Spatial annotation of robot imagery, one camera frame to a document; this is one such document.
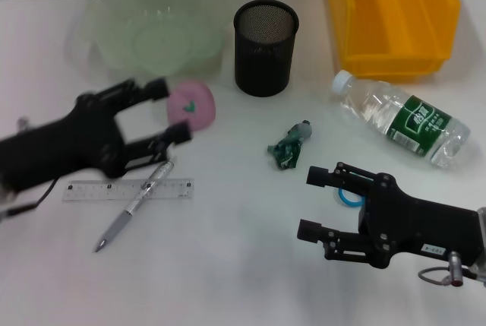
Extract pink toy peach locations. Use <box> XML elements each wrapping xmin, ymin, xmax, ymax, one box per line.
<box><xmin>166</xmin><ymin>79</ymin><xmax>218</xmax><ymax>131</ymax></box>

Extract yellow plastic bin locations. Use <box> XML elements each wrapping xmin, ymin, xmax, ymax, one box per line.
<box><xmin>327</xmin><ymin>0</ymin><xmax>462</xmax><ymax>84</ymax></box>

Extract grey ballpoint pen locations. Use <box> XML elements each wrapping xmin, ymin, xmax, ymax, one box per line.
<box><xmin>93</xmin><ymin>158</ymin><xmax>177</xmax><ymax>254</ymax></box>

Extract blue scissors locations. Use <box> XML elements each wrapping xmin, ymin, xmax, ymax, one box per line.
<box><xmin>333</xmin><ymin>188</ymin><xmax>368</xmax><ymax>210</ymax></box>

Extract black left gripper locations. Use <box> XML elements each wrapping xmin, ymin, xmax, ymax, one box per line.
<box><xmin>0</xmin><ymin>78</ymin><xmax>193</xmax><ymax>195</ymax></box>

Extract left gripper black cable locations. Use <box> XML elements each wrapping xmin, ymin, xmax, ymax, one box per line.
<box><xmin>6</xmin><ymin>178</ymin><xmax>60</xmax><ymax>217</ymax></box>

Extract green plastic wrapper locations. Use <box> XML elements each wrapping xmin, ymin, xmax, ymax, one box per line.
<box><xmin>267</xmin><ymin>119</ymin><xmax>314</xmax><ymax>172</ymax></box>

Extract black mesh pen holder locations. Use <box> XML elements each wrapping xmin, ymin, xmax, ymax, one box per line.
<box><xmin>232</xmin><ymin>0</ymin><xmax>300</xmax><ymax>97</ymax></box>

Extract clear green-label water bottle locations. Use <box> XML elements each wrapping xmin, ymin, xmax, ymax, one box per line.
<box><xmin>329</xmin><ymin>69</ymin><xmax>472</xmax><ymax>169</ymax></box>

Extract transparent plastic ruler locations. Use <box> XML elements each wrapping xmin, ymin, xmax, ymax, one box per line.
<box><xmin>62</xmin><ymin>177</ymin><xmax>195</xmax><ymax>203</ymax></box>

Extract right gripper grey cable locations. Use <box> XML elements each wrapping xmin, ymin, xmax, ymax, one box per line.
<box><xmin>417</xmin><ymin>251</ymin><xmax>476</xmax><ymax>288</ymax></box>

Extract green translucent fruit bowl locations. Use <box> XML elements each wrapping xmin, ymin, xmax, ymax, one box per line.
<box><xmin>70</xmin><ymin>0</ymin><xmax>226</xmax><ymax>77</ymax></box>

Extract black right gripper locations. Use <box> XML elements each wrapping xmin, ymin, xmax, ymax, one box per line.
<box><xmin>297</xmin><ymin>162</ymin><xmax>486</xmax><ymax>270</ymax></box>

